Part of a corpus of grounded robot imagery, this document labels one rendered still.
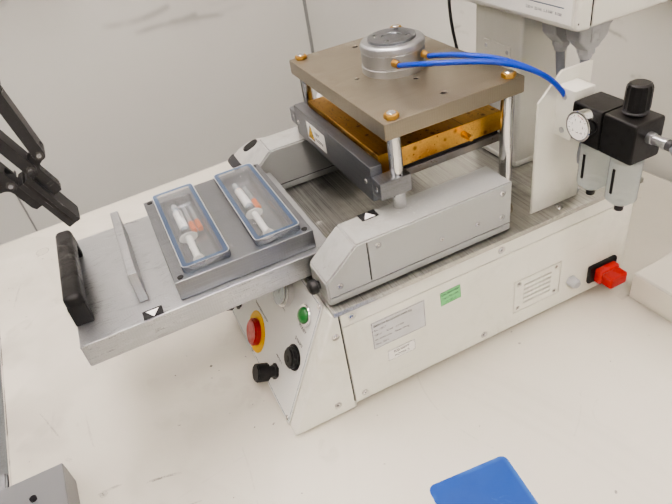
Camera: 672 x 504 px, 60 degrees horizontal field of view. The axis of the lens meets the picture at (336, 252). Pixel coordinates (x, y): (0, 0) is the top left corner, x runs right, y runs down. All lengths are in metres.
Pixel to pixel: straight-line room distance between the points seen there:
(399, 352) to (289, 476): 0.20
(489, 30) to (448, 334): 0.41
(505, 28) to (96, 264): 0.60
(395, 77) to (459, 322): 0.32
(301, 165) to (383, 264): 0.28
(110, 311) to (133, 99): 1.59
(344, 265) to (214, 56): 1.70
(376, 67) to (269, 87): 1.66
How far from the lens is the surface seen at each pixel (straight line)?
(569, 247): 0.84
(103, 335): 0.66
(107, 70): 2.18
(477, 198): 0.69
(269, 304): 0.81
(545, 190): 0.77
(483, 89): 0.67
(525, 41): 0.81
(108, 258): 0.78
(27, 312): 1.17
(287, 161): 0.86
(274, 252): 0.66
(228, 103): 2.32
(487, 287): 0.77
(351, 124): 0.74
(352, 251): 0.62
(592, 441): 0.77
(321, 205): 0.83
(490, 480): 0.72
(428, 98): 0.66
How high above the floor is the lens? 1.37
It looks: 37 degrees down
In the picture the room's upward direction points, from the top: 10 degrees counter-clockwise
